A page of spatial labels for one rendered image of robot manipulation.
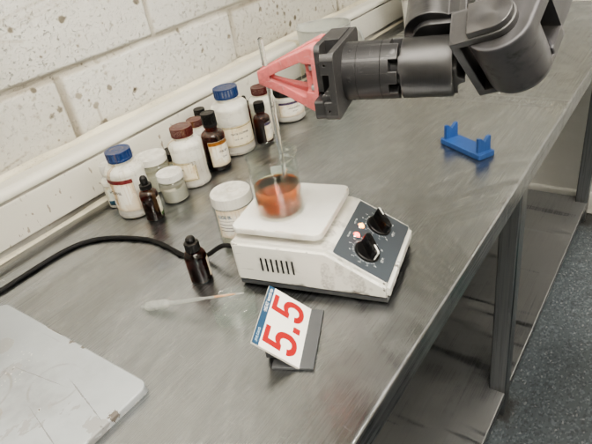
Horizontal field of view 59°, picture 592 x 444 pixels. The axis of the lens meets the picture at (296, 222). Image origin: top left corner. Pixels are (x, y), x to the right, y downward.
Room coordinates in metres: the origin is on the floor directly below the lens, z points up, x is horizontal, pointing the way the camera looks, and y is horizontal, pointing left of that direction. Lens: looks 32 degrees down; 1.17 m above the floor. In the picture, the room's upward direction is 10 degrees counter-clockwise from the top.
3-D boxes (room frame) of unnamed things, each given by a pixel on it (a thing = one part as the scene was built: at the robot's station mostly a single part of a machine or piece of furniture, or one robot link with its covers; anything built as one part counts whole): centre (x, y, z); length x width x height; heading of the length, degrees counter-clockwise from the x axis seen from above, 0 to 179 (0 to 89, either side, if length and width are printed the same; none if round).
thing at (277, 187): (0.57, 0.01, 0.88); 0.07 x 0.06 x 0.08; 34
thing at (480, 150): (0.82, -0.31, 0.77); 0.10 x 0.03 x 0.04; 21
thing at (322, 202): (0.58, 0.00, 0.83); 0.12 x 0.12 x 0.01; 63
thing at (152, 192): (0.77, 0.23, 0.79); 0.03 x 0.03 x 0.08
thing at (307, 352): (0.44, 0.03, 0.77); 0.09 x 0.06 x 0.04; 165
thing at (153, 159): (0.89, 0.24, 0.78); 0.06 x 0.06 x 0.07
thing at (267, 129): (1.01, 0.03, 0.79); 0.03 x 0.03 x 0.08
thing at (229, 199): (0.67, 0.08, 0.79); 0.06 x 0.06 x 0.08
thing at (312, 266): (0.57, -0.02, 0.79); 0.22 x 0.13 x 0.08; 63
